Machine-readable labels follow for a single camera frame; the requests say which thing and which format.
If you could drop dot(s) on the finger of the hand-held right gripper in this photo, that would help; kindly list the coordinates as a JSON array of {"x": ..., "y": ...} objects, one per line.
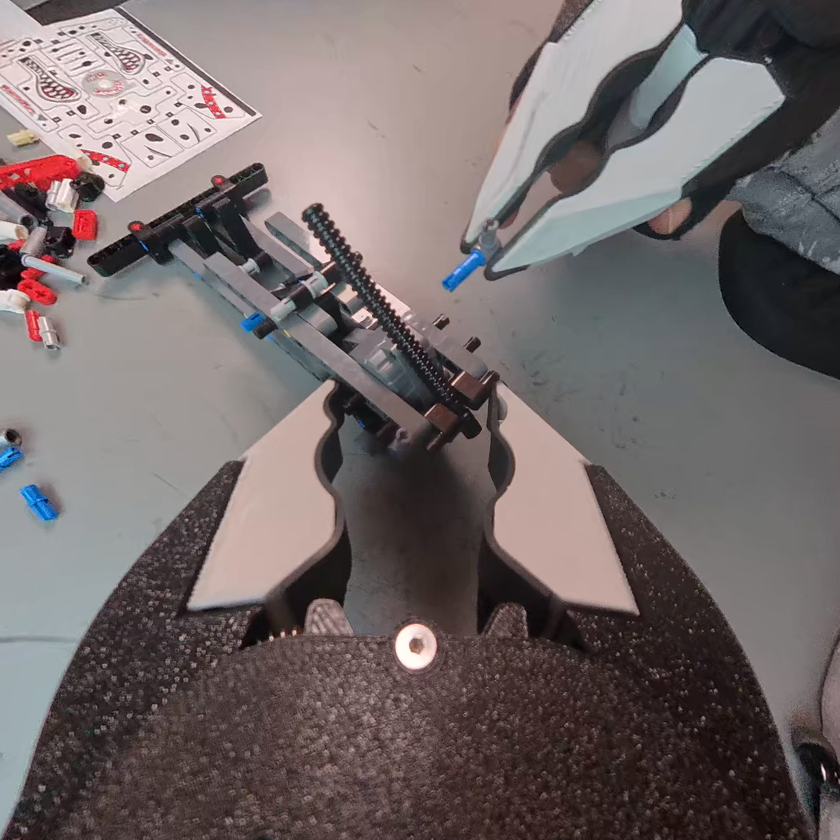
[
  {"x": 683, "y": 145},
  {"x": 565, "y": 92}
]

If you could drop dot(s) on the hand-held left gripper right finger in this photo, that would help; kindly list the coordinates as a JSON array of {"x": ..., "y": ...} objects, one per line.
[{"x": 558, "y": 525}]

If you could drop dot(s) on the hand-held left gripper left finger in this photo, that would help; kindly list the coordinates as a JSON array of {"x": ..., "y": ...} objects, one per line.
[{"x": 269, "y": 525}]

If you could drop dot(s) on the grey toy brick chassis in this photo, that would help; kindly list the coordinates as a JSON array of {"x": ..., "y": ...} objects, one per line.
[{"x": 328, "y": 341}]

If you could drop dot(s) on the blue toy pin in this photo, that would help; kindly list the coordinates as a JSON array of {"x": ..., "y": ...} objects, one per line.
[{"x": 460, "y": 273}]

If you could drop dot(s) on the pile of red white bricks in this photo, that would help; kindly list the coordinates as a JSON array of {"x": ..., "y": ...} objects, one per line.
[{"x": 40, "y": 250}]

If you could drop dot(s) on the person's right forearm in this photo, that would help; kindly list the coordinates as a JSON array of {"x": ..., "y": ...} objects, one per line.
[{"x": 801, "y": 184}]

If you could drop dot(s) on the grey desk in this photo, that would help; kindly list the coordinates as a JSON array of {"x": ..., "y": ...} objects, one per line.
[{"x": 394, "y": 131}]

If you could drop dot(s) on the person's right hand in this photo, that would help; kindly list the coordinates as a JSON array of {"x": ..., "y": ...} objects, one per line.
[{"x": 673, "y": 218}]

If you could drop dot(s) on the white sticker sheet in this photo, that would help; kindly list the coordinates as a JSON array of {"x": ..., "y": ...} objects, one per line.
[{"x": 118, "y": 92}]

